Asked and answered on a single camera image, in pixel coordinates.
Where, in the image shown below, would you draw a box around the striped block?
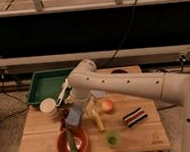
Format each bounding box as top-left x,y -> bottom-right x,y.
122,108 -> 147,128

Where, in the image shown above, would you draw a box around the black cable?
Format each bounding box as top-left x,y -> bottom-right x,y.
100,0 -> 144,65

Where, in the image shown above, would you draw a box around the green plastic tray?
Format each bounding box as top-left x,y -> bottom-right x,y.
27,68 -> 72,107

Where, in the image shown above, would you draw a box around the green plastic cup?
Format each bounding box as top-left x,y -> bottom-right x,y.
105,129 -> 122,148

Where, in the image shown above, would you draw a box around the peach apple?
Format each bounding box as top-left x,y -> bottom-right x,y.
101,99 -> 114,114

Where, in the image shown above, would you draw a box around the blue-grey cloth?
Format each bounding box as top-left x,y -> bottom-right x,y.
91,90 -> 105,98

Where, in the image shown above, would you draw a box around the orange bowl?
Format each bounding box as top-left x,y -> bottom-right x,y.
56,128 -> 89,152

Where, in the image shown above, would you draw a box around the wooden folding table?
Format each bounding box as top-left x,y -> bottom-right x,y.
19,93 -> 171,152

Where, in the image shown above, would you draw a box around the dark red grapes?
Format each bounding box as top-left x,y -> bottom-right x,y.
60,109 -> 69,131

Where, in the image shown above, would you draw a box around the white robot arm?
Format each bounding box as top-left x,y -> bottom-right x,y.
67,59 -> 190,152

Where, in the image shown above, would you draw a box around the blue sponge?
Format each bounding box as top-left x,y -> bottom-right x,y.
65,105 -> 84,126

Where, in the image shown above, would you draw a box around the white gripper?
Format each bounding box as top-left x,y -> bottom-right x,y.
65,89 -> 95,116

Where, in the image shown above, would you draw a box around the green cucumber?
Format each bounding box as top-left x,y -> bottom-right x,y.
66,128 -> 78,152

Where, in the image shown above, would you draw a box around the yellow banana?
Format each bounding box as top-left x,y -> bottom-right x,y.
90,109 -> 105,132

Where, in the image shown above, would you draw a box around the white plastic cup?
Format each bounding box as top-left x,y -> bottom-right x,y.
39,98 -> 58,118

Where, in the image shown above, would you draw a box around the dark brown bowl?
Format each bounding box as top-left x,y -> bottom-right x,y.
111,69 -> 127,74

